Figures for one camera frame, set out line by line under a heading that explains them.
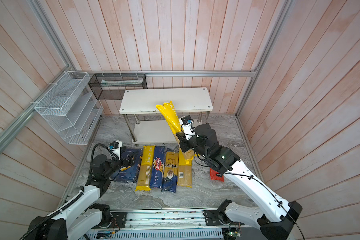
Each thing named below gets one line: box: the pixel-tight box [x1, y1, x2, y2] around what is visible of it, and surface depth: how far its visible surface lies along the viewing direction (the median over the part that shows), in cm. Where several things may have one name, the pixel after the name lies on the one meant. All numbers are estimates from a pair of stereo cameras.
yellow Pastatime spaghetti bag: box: [135, 145, 156, 191], surface depth 90 cm
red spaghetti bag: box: [209, 168, 225, 182], surface depth 87 cm
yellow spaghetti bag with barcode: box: [177, 147, 194, 188], surface depth 87 cm
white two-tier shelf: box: [119, 87, 213, 145], surface depth 85 cm
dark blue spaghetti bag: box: [161, 151, 179, 193], surface depth 89 cm
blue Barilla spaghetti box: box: [149, 146, 166, 189], surface depth 89 cm
